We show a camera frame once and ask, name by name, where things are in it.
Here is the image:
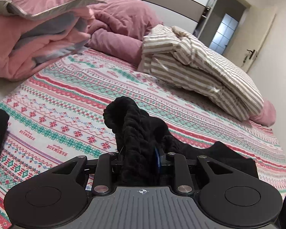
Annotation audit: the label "pink and grey folded blanket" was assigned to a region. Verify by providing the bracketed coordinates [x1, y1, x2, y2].
[0, 0, 106, 81]

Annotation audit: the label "mauve pink duvet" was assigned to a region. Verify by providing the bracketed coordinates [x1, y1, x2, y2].
[86, 0, 163, 67]

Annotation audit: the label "beige striped folded quilt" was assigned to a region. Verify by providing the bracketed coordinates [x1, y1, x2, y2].
[138, 24, 264, 121]

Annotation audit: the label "patterned bed sheet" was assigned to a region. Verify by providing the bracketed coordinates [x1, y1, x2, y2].
[0, 50, 286, 228]

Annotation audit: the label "black pants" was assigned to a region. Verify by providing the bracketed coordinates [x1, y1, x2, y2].
[103, 96, 258, 185]

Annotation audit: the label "cream bedroom door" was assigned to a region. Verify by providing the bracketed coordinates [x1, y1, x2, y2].
[223, 6, 277, 72]

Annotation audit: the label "black door handle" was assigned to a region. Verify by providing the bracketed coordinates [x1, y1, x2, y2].
[242, 49, 257, 67]

